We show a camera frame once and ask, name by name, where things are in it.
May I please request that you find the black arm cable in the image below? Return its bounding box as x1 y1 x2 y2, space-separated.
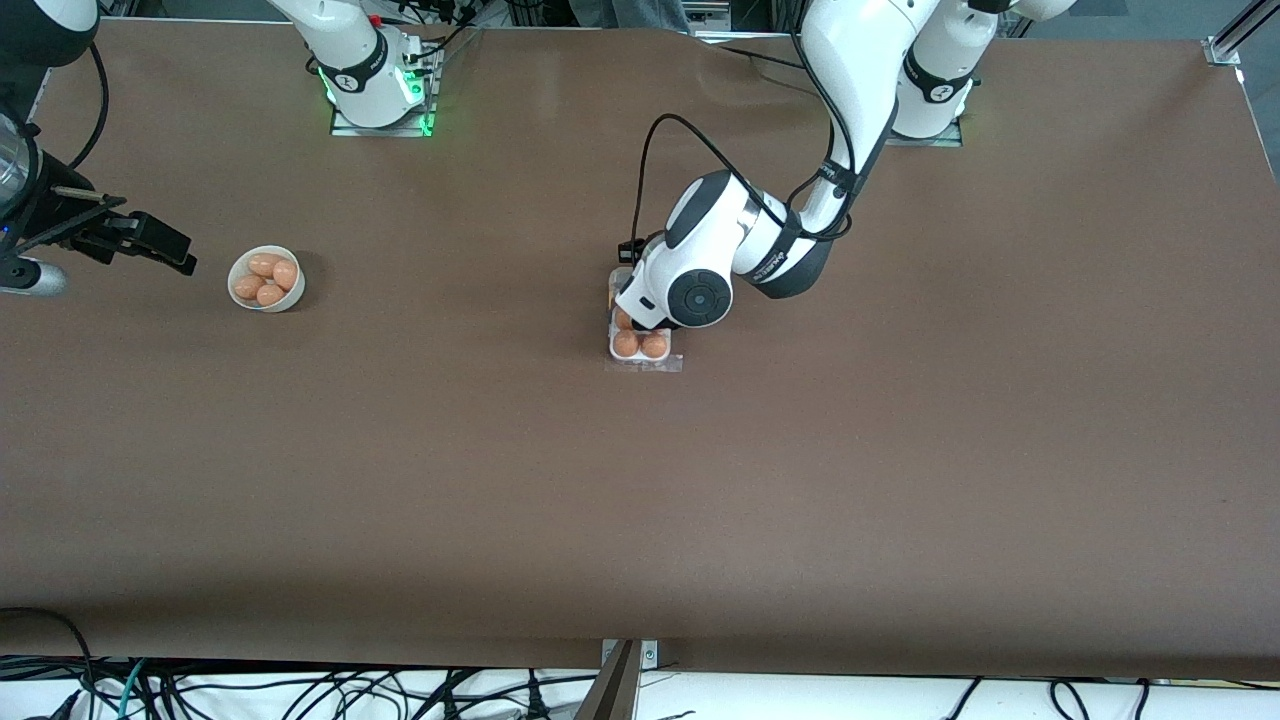
68 35 113 169
620 0 863 263

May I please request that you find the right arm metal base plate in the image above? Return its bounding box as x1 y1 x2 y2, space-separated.
330 45 439 138

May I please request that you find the brown table cover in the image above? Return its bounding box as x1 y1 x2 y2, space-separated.
0 18 1280 681

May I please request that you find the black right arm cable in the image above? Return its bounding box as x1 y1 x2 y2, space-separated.
68 35 113 169

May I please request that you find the grey metal strut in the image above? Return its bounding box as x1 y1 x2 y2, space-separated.
572 640 641 720

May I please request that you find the person in grey clothing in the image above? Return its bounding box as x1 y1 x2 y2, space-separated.
570 0 691 31

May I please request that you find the white round bowl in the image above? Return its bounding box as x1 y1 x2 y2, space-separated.
226 245 306 314

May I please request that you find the teal cable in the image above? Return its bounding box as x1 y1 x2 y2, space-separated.
115 658 151 720

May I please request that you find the aluminium frame profile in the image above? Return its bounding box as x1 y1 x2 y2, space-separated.
1203 0 1280 67

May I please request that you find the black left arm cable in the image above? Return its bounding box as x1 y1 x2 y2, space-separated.
620 0 863 263

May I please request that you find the clear plastic egg carton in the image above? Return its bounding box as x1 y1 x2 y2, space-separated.
605 266 685 375

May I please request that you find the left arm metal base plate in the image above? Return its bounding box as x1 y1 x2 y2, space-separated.
885 118 964 148

